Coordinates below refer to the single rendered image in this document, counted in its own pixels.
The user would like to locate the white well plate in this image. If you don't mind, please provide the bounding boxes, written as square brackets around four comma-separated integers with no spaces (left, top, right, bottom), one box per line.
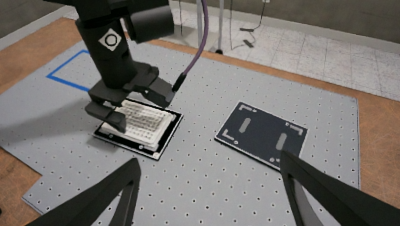
[102,100,173,148]

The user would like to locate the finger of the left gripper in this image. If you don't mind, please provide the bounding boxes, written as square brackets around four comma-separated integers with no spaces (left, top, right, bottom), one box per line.
[141,72,160,99]
[87,111,126,134]

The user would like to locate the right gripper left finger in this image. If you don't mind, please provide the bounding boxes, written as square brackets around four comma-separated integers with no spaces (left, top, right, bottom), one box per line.
[24,157,142,226]

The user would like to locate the blue tape outline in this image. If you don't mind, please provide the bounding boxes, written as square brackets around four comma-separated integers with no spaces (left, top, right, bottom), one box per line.
[46,50,89,92]

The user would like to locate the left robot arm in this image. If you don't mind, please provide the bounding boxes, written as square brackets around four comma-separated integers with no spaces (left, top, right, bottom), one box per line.
[43,0,176,109]

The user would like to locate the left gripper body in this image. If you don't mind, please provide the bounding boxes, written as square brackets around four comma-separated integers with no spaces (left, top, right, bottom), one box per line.
[84,46,172,119]

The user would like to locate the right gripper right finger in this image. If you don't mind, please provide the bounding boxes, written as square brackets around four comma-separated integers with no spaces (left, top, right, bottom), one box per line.
[279,150,400,226]

